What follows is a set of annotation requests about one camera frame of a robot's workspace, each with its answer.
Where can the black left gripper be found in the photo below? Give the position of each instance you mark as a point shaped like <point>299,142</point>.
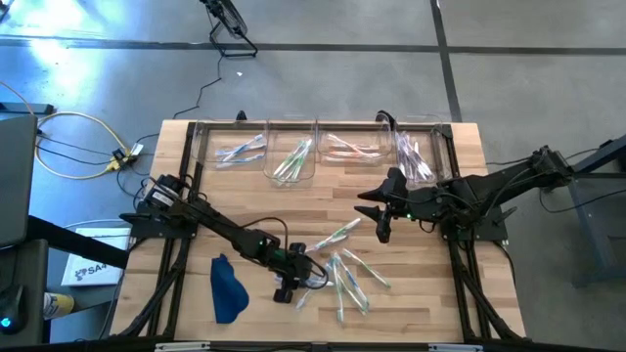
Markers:
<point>288,266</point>

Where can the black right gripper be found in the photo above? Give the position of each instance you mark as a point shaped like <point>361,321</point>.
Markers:
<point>411,203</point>

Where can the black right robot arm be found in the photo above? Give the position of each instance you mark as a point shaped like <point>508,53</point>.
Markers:
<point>513,183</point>

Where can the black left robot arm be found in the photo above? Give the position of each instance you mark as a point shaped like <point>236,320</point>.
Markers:
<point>215,225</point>

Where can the clear plastic bin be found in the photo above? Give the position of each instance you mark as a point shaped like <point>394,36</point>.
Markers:
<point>437,146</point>
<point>230,128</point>
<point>354,127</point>
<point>291,131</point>

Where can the dark blue cloth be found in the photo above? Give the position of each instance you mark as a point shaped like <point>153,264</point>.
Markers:
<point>227,293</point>

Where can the white printed box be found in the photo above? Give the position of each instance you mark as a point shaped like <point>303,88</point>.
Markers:
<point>95,266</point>

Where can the black floor fan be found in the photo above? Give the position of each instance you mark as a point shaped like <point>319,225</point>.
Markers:
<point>230,19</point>

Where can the black desk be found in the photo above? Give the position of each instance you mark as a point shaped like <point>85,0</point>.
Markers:
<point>73,242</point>

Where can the yellow white can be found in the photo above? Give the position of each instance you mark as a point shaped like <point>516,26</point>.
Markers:
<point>58,305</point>

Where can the black computer mouse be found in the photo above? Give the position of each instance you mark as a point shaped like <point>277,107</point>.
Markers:
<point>12,310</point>

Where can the grey laptop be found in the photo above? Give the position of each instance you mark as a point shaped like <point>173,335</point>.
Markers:
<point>17,181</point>

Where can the grey metal desk frame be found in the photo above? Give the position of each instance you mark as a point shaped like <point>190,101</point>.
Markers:
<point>587,161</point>

